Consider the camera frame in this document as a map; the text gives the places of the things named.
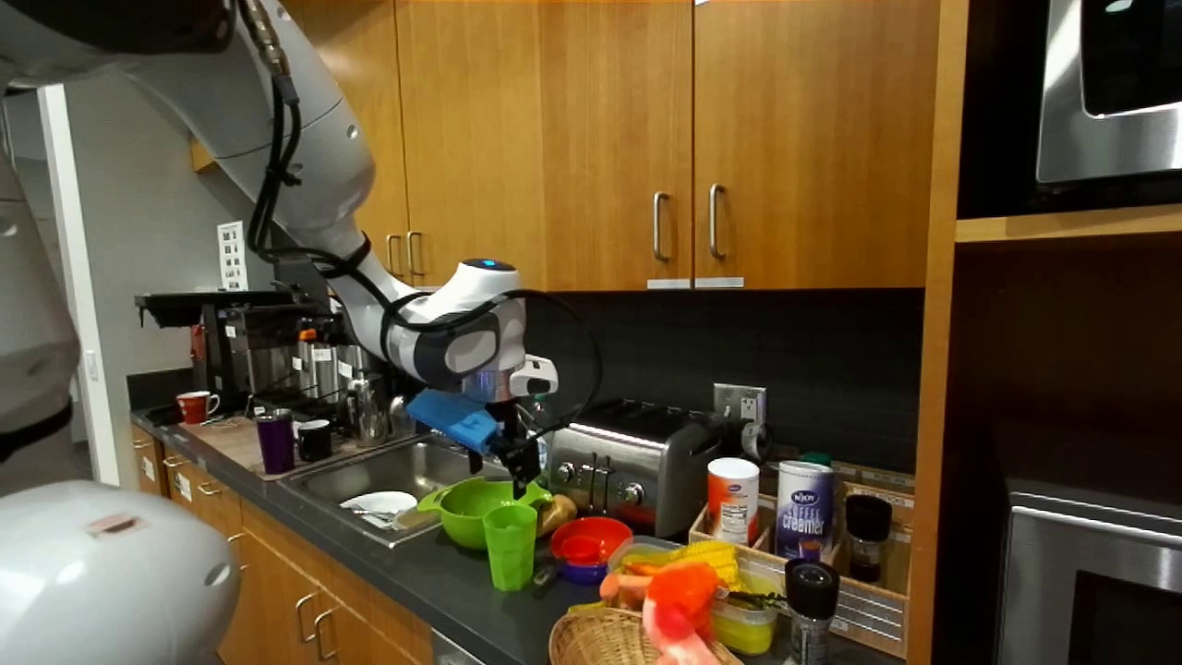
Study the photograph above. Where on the wall power outlet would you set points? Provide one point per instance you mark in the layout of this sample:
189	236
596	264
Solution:
742	413

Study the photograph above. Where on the black white mug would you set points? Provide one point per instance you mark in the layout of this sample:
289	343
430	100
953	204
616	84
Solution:
315	440

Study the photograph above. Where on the purple mug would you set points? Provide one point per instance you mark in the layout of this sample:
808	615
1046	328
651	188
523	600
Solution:
276	438

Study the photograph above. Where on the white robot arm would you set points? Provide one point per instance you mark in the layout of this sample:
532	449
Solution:
249	84

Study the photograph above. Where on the red mug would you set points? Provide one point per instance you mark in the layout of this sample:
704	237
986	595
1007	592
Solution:
198	406

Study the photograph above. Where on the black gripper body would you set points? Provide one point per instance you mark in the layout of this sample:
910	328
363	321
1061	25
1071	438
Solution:
519	414

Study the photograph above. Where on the stainless steel sink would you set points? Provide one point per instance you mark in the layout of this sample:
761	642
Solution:
420	467

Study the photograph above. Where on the white blue canister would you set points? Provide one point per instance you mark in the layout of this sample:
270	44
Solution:
803	508

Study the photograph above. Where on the wicker basket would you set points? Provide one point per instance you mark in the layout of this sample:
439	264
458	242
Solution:
604	635

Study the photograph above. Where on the white plate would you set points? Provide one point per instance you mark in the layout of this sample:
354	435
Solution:
383	508

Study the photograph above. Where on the clear plastic container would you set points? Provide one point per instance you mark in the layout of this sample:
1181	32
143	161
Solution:
739	619

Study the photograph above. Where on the green plastic cup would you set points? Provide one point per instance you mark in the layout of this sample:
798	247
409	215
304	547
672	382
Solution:
510	545

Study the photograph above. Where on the black pepper grinder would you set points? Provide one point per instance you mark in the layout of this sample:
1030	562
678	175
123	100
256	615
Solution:
809	595

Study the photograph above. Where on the green plastic bowl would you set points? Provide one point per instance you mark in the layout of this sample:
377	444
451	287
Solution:
458	508

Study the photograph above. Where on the microwave oven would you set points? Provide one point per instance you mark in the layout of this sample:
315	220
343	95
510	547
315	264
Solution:
1109	89

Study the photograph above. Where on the white orange canister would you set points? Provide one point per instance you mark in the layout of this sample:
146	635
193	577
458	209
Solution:
734	495

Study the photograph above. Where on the red and blue bowl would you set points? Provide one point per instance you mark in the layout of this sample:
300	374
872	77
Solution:
583	547

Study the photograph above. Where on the silver toaster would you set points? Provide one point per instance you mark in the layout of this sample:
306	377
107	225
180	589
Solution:
638	459

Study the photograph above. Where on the espresso machine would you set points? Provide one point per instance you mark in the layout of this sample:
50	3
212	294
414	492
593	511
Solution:
260	350

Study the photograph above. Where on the dark lidded jar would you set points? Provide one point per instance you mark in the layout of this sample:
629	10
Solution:
865	530

